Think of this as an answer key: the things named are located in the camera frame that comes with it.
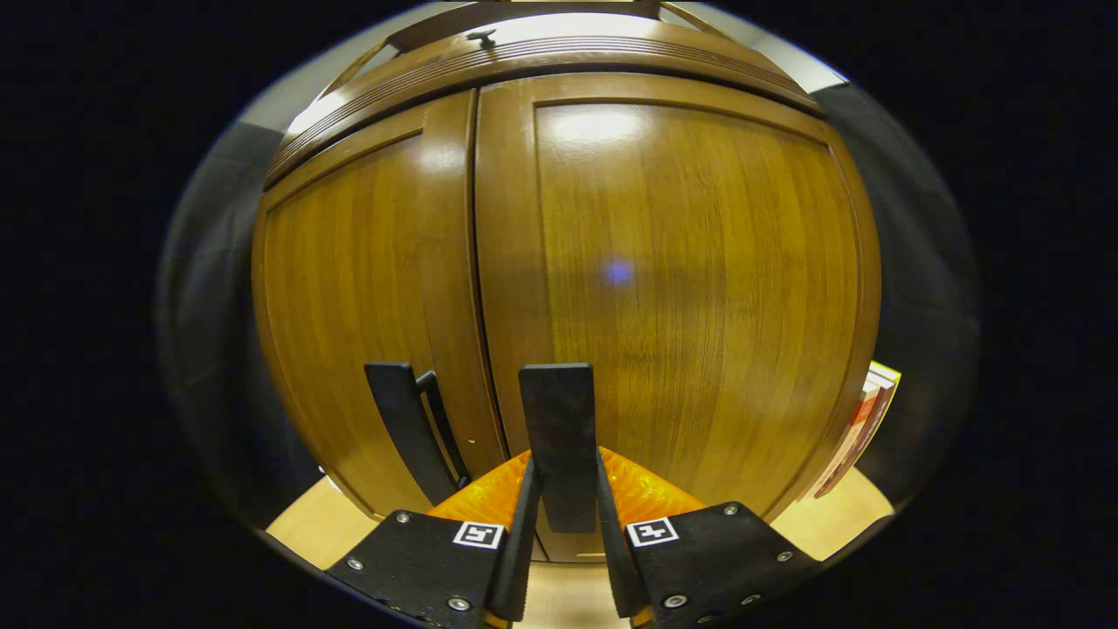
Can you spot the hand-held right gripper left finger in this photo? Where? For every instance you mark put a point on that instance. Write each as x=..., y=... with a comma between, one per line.
x=515, y=559

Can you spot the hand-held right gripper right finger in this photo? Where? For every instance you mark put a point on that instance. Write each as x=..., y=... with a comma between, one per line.
x=616, y=568

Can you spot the wooden double-door shoe cabinet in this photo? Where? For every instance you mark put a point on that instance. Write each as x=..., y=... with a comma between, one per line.
x=611, y=65

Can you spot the wooden cabinet drawer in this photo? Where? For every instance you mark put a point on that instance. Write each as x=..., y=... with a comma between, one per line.
x=594, y=31

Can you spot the cardboard box with yellow edge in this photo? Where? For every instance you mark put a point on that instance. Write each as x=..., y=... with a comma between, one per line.
x=865, y=428

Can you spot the black round drawer knob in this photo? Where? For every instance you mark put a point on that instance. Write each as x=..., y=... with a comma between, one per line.
x=480, y=37

